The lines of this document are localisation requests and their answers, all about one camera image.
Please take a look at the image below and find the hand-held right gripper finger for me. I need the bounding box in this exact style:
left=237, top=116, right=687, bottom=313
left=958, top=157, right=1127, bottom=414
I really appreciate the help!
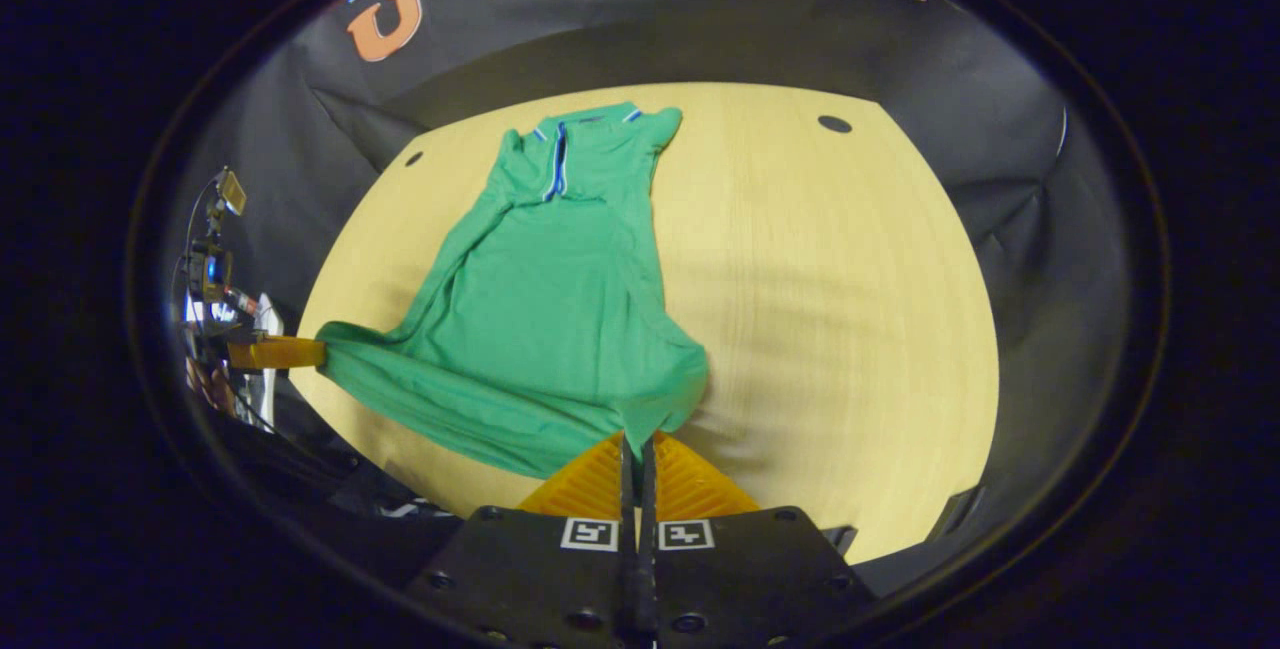
left=405, top=432, right=637, bottom=646
left=640, top=432, right=881, bottom=646

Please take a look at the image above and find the green T-shirt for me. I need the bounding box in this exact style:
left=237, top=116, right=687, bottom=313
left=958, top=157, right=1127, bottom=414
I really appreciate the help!
left=315, top=101, right=711, bottom=482

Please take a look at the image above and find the black backdrop cloth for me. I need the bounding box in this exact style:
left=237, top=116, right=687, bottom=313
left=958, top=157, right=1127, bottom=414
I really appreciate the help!
left=165, top=0, right=1131, bottom=580

